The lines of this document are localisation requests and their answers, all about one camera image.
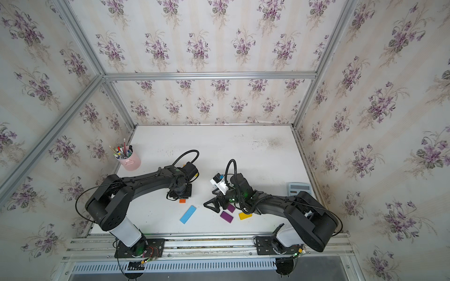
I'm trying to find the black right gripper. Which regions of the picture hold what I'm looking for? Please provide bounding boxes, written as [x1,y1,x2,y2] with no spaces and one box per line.
[203,187,246,214]

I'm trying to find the purple block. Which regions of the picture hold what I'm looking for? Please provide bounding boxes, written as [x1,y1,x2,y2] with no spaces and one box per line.
[227,204,236,213]
[220,211,234,224]

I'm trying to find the light blue long block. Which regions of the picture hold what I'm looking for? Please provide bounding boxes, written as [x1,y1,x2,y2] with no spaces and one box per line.
[179,206,197,224]

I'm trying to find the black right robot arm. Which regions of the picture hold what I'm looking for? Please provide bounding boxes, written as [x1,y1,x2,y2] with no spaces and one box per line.
[203,173,339,252]

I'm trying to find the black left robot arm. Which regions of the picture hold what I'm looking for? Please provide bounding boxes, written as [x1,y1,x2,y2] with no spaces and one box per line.
[85,162,199,255]

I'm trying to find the yellow-orange block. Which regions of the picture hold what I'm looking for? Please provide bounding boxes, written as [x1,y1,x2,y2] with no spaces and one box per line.
[239,213,253,220]

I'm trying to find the pink pen cup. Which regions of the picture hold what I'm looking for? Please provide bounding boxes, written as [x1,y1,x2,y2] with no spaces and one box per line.
[118,153,141,171]

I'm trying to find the pens in cup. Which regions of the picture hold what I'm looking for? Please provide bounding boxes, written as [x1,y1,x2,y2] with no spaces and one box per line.
[109,138,133,160]

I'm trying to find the light blue calculator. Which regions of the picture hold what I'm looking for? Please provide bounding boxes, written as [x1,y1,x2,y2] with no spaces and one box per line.
[287,182,314,196]

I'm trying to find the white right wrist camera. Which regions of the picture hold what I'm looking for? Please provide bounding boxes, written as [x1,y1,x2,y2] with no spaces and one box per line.
[210,173,229,195]

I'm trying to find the aluminium front rail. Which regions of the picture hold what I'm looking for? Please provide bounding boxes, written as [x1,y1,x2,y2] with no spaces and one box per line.
[61,232,354,263]

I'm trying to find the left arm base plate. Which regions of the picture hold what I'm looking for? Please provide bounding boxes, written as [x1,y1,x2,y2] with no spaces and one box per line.
[114,238,166,259]

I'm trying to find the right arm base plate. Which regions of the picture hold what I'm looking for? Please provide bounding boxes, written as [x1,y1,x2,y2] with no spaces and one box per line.
[253,236,304,256]

